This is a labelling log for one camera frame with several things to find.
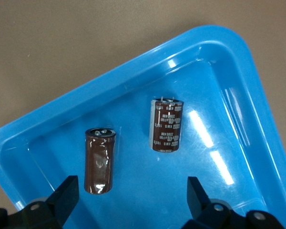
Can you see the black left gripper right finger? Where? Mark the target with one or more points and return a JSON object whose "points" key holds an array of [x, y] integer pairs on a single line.
{"points": [[217, 217]]}

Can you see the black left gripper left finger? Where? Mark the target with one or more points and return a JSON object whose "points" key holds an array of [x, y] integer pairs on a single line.
{"points": [[38, 214]]}

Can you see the plain brown capacitor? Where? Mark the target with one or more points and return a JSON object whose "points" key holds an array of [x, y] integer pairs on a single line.
{"points": [[99, 162]]}

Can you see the blue plastic tray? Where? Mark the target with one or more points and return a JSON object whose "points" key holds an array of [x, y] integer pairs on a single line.
{"points": [[145, 181]]}

